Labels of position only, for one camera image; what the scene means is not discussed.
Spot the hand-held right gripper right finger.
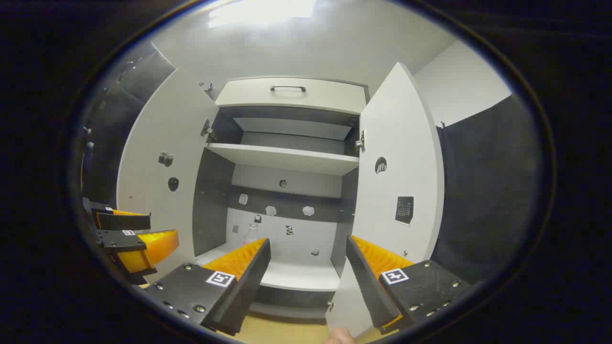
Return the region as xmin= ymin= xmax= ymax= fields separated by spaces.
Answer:
xmin=345 ymin=234 xmax=474 ymax=335

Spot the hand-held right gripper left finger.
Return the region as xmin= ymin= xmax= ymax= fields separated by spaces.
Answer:
xmin=143 ymin=237 xmax=272 ymax=336

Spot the white cabinet door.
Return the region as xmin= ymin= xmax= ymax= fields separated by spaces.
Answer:
xmin=116 ymin=67 xmax=220 ymax=282
xmin=325 ymin=62 xmax=445 ymax=337

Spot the white cabinet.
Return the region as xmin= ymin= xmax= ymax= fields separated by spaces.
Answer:
xmin=191 ymin=75 xmax=371 ymax=321

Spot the white cabinet drawer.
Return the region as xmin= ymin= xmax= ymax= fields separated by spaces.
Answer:
xmin=215 ymin=76 xmax=369 ymax=115

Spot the ceiling light panel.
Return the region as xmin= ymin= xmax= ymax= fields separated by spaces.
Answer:
xmin=208 ymin=0 xmax=316 ymax=27

